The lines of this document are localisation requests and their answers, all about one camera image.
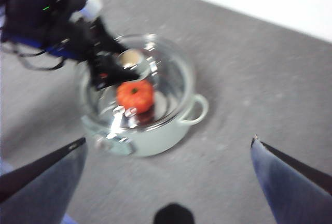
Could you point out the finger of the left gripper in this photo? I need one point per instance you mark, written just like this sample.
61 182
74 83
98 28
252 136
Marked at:
111 73
106 40

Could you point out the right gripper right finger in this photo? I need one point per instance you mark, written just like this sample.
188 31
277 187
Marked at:
293 187

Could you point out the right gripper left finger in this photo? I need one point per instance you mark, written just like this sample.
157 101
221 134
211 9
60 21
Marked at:
46 182

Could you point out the glass lid with green knob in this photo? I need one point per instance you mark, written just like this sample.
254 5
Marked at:
129 59

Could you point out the small orange pumpkin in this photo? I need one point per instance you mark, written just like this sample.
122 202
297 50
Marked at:
135 97

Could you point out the pale green electric cooking pot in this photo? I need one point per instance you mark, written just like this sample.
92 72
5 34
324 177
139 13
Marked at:
160 138

